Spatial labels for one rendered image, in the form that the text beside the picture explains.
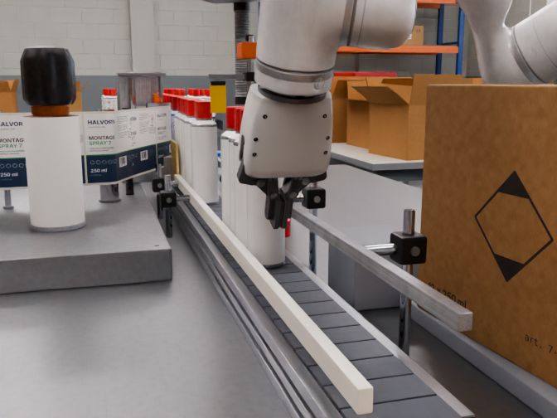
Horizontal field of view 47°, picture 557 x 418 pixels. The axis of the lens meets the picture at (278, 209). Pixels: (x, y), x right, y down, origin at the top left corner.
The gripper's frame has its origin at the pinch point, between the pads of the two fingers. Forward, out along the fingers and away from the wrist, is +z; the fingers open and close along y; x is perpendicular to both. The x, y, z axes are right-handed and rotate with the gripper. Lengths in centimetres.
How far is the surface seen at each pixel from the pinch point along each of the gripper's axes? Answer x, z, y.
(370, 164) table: -159, 80, -92
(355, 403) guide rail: 34.8, -5.4, 4.1
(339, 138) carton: -245, 108, -112
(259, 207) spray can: -5.5, 3.1, 0.7
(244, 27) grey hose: -68, -3, -10
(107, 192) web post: -54, 27, 19
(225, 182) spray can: -22.7, 8.7, 1.8
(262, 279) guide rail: 9.8, 2.8, 4.1
